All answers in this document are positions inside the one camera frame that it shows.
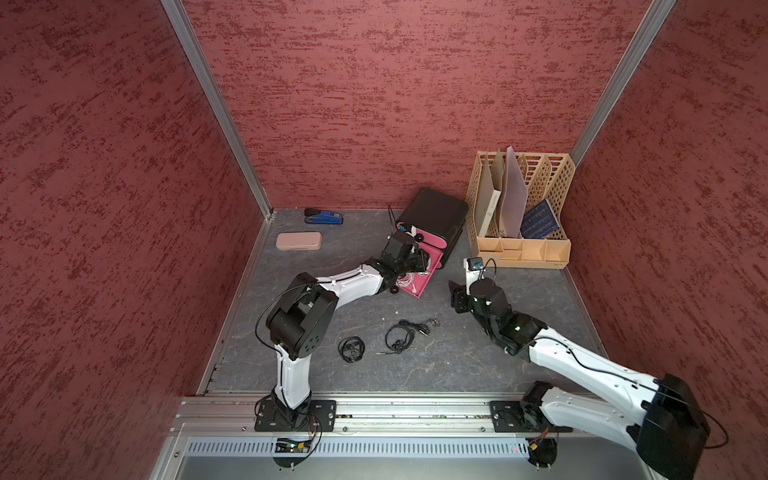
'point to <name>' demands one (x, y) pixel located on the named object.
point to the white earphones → (406, 279)
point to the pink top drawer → (432, 238)
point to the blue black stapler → (317, 216)
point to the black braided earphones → (422, 328)
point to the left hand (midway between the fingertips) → (426, 260)
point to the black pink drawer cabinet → (436, 219)
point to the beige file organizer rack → (546, 175)
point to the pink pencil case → (298, 241)
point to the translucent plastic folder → (515, 197)
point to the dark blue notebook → (539, 222)
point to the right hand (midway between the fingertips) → (459, 286)
